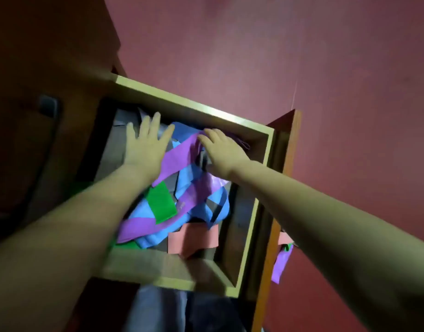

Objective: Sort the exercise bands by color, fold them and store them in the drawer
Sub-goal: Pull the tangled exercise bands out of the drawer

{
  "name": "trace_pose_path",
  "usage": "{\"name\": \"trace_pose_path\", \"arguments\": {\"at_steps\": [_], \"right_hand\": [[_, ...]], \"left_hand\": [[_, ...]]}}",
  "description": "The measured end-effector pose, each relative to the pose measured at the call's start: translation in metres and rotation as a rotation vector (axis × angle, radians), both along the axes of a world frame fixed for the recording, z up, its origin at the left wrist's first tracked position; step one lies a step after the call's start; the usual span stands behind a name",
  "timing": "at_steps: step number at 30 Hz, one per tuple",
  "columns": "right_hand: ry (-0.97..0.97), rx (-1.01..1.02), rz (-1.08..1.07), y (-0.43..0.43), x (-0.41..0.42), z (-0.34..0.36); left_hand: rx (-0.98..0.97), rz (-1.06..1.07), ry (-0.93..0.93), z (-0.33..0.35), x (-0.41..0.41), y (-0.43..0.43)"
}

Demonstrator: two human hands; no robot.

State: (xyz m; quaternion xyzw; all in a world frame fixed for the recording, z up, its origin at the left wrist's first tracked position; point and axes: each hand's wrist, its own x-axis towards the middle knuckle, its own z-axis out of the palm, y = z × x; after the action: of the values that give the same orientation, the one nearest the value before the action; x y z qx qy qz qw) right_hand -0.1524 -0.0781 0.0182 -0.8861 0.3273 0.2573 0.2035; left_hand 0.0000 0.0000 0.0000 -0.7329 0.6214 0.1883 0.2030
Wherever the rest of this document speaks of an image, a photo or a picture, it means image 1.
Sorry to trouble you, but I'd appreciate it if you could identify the person's left hand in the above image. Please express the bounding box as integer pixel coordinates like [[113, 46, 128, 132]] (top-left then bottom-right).
[[124, 112, 175, 185]]

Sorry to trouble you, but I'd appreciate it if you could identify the person's right hand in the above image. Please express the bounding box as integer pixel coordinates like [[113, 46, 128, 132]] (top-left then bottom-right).
[[197, 128, 251, 182]]

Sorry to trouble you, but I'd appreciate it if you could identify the grey resistance band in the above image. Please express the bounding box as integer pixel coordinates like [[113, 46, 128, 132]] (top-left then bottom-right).
[[156, 148, 226, 253]]

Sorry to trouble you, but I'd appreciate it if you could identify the blue resistance band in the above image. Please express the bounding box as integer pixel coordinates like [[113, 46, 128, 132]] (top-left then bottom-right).
[[129, 121, 230, 249]]

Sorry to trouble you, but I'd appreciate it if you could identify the green resistance band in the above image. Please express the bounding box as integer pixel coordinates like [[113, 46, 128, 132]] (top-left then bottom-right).
[[110, 184, 292, 253]]

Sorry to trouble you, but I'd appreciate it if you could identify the pink resistance band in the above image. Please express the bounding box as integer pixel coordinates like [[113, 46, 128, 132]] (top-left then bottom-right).
[[167, 223, 294, 260]]

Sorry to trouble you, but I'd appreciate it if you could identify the wooden drawer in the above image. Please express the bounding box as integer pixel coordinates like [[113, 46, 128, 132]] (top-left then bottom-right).
[[47, 74, 302, 332]]

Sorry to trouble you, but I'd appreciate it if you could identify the person's right forearm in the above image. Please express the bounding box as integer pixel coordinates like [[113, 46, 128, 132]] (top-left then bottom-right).
[[229, 160, 424, 332]]

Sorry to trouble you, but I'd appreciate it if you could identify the person's left forearm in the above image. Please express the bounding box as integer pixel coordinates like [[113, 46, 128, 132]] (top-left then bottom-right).
[[0, 164, 157, 332]]

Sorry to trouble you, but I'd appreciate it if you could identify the person's right leg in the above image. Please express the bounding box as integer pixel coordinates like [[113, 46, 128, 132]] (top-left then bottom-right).
[[189, 292, 249, 332]]

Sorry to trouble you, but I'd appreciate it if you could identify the person's leg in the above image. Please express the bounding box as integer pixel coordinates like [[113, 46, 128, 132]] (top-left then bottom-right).
[[189, 292, 249, 332], [125, 285, 189, 332]]

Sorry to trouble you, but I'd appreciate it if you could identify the person's left leg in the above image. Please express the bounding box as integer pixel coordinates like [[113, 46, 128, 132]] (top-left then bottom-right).
[[125, 285, 189, 332]]

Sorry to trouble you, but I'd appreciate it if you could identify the dark brown wooden cabinet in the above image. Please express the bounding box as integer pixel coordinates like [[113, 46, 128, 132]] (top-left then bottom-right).
[[0, 0, 140, 332]]

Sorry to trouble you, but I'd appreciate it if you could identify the curved cabinet handle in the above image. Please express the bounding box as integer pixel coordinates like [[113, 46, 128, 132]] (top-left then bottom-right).
[[25, 94, 62, 211]]

